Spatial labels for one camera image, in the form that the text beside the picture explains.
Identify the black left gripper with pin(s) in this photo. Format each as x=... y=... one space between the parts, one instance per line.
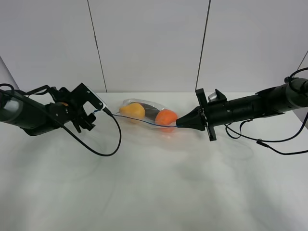
x=65 y=109

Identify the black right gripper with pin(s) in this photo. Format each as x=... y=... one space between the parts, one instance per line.
x=211 y=114

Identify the clear zip bag blue seal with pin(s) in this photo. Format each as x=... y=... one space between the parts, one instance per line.
x=144 y=123

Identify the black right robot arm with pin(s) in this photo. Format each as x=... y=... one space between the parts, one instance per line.
x=270 y=102

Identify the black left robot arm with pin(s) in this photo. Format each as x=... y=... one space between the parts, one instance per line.
x=27 y=110

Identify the orange fruit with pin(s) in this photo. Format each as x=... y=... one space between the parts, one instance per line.
x=166 y=117

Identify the dark purple eggplant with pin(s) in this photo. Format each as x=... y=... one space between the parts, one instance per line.
x=151 y=112

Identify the yellow pear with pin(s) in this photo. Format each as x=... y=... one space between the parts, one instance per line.
x=134 y=110

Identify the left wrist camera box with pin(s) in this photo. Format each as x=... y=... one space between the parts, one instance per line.
x=84 y=94

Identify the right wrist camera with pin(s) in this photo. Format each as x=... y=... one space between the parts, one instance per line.
x=216 y=97

